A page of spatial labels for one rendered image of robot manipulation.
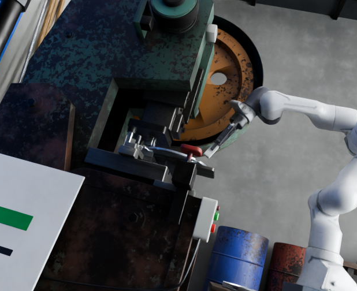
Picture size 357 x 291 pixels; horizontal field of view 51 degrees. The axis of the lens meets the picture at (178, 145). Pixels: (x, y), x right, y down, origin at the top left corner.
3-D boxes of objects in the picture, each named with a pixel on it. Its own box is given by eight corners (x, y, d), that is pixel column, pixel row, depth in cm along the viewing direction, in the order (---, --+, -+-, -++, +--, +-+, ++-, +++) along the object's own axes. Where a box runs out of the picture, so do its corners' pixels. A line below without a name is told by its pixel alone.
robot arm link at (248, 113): (255, 119, 173) (247, 127, 172) (233, 103, 176) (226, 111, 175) (259, 108, 161) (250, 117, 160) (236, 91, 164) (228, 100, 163)
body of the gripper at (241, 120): (248, 119, 164) (234, 134, 162) (246, 126, 172) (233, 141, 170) (235, 109, 165) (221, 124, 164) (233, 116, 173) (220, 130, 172)
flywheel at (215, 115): (181, 178, 206) (276, 98, 216) (178, 169, 187) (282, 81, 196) (106, 92, 228) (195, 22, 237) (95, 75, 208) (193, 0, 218)
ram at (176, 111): (182, 143, 164) (200, 84, 172) (179, 131, 150) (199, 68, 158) (145, 134, 167) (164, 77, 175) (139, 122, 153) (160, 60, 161)
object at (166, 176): (175, 204, 171) (179, 191, 173) (162, 182, 128) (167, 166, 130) (115, 187, 176) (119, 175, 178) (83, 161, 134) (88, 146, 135)
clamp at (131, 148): (142, 168, 145) (150, 144, 148) (133, 155, 130) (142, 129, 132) (128, 164, 146) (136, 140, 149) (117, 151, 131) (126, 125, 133)
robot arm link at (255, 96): (273, 122, 160) (272, 131, 169) (292, 100, 162) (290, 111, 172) (240, 100, 167) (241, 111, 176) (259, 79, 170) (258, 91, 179)
